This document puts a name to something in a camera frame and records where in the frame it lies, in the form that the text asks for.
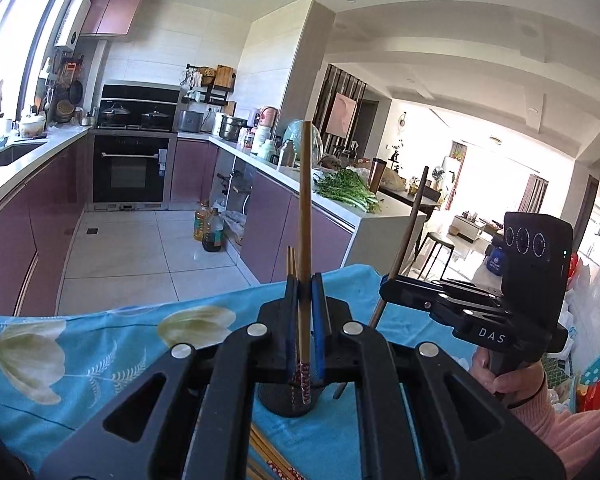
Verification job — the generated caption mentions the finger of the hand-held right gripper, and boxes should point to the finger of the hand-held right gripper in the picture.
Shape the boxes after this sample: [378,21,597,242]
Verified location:
[430,281,504,307]
[378,275,482,332]

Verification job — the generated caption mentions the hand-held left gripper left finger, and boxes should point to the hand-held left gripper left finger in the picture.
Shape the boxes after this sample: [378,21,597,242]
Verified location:
[37,274,301,480]

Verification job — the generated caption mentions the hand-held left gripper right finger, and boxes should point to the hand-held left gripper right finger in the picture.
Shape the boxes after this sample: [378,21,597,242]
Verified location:
[311,272,567,480]

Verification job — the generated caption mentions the black chopstick holder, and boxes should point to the black chopstick holder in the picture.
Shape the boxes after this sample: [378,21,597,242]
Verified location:
[256,296,349,419]

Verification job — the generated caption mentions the dark brown chopstick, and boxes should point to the dark brown chopstick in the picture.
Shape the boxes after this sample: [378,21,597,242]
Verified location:
[332,166,430,400]

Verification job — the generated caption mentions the person's pink-sleeved right forearm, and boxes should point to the person's pink-sleeved right forearm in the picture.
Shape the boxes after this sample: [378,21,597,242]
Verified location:
[505,385,600,480]

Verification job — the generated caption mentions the person's right hand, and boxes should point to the person's right hand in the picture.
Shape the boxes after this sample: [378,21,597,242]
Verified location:
[468,347,549,409]

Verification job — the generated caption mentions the round stool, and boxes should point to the round stool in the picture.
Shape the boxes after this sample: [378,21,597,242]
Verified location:
[414,232,456,282]

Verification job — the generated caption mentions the coffee table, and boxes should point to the coffee table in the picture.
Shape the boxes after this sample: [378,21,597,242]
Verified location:
[449,212,502,242]

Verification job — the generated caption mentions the dining table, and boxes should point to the dining table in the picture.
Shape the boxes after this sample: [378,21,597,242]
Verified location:
[379,184,444,212]

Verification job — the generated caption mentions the pink lower kitchen cabinets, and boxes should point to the pink lower kitchen cabinets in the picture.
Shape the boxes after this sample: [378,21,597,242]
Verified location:
[0,132,90,317]
[172,137,357,286]

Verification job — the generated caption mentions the clear plastic bag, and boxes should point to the clear plastic bag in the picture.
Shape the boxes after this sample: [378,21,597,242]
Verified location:
[222,210,247,247]

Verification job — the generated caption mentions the oil bottles on floor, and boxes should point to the oil bottles on floor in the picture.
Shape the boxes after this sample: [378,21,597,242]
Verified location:
[201,208,226,254]

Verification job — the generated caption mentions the green leafy vegetables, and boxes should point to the green leafy vegetables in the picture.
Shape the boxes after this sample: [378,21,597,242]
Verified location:
[313,168,384,214]

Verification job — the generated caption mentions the brown tumbler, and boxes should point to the brown tumbler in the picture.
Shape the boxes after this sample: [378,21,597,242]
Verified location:
[368,157,387,194]

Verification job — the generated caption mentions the yellow oil bottle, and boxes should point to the yellow oil bottle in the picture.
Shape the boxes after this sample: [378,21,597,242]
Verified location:
[193,201,214,242]

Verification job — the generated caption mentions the blue floral tablecloth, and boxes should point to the blue floral tablecloth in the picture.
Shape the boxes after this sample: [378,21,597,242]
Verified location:
[0,262,487,480]

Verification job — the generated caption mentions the steel stockpot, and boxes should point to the steel stockpot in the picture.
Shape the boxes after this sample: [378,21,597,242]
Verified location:
[218,114,249,141]

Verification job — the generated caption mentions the built-in black oven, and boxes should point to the built-in black oven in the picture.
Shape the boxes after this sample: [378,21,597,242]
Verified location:
[90,132,174,212]

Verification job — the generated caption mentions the pot with glass lid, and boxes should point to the pot with glass lid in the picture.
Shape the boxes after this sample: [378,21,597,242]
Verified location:
[100,102,132,127]
[140,107,173,129]

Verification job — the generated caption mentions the black range hood stove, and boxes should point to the black range hood stove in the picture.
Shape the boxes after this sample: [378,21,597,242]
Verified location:
[98,83,182,134]

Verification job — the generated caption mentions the hanging frying pans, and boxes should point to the hanging frying pans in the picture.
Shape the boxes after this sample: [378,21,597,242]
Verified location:
[54,59,85,125]

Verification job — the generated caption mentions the white pot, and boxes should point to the white pot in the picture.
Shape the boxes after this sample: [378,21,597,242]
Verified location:
[18,112,47,139]

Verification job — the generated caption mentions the kitchen sink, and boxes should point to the kitchen sink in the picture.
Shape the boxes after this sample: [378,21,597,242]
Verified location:
[0,140,49,169]

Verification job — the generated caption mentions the white water heater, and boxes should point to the white water heater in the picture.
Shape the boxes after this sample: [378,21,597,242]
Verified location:
[54,0,92,52]

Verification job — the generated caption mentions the kitchen window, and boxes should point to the kitchen window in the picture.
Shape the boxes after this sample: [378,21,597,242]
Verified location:
[0,0,77,128]

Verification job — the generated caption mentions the pink wall painting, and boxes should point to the pink wall painting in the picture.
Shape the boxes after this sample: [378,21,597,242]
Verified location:
[324,92,359,139]

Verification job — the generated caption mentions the black wall rack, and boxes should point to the black wall rack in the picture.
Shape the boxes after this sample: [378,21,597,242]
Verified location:
[185,62,237,107]

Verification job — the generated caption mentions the pink wall cabinet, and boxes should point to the pink wall cabinet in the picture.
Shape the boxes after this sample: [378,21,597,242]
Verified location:
[79,0,147,39]

